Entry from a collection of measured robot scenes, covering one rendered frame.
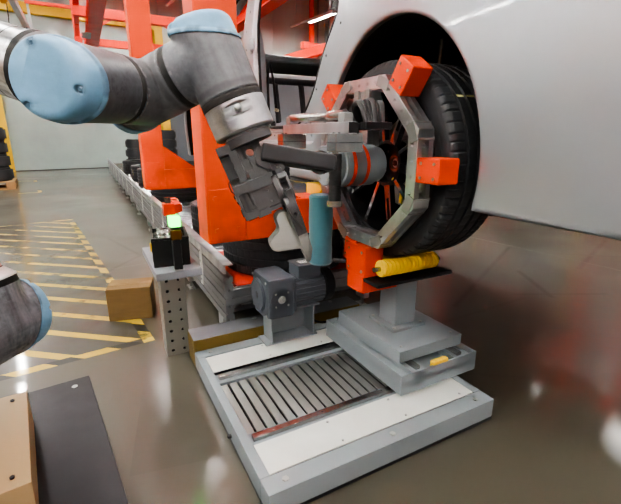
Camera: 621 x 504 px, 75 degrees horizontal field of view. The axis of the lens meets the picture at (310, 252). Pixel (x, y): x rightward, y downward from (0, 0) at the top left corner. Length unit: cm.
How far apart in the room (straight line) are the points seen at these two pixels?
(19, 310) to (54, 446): 31
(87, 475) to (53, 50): 77
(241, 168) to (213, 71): 13
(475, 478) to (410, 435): 21
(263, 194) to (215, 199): 106
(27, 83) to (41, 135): 1349
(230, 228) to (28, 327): 90
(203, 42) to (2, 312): 65
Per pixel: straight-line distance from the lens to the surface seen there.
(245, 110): 60
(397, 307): 161
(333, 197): 116
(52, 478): 104
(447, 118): 126
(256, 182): 60
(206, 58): 61
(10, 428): 106
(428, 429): 142
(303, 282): 170
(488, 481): 142
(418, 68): 126
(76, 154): 1411
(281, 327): 189
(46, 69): 56
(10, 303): 100
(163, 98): 65
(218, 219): 168
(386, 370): 152
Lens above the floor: 94
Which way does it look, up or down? 16 degrees down
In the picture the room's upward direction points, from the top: straight up
